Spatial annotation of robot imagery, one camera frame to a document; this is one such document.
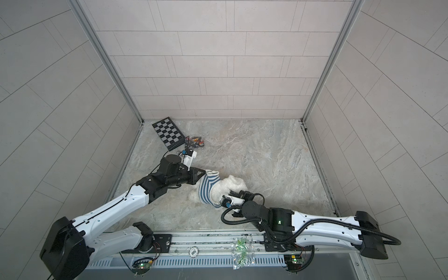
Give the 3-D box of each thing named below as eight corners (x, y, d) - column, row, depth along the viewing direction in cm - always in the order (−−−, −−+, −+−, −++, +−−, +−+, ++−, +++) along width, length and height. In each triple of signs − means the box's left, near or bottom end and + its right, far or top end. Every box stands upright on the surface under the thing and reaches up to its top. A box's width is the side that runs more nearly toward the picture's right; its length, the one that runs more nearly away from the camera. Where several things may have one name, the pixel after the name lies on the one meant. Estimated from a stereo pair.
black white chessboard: (169, 151, 102) (167, 148, 99) (153, 127, 114) (151, 124, 111) (187, 141, 106) (186, 138, 104) (170, 119, 119) (169, 116, 116)
